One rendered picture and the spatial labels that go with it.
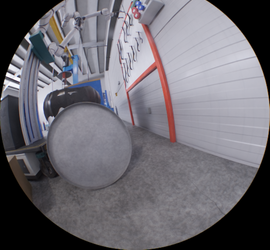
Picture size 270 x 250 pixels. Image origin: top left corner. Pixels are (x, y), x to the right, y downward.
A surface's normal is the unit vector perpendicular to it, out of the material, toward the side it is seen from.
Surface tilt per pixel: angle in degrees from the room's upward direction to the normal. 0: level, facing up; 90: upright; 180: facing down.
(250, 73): 90
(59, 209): 0
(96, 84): 90
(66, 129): 77
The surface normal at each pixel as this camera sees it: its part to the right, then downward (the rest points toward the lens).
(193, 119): -0.93, 0.21
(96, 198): -0.19, -0.98
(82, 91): 0.74, -0.31
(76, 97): 0.70, -0.08
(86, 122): 0.48, -0.26
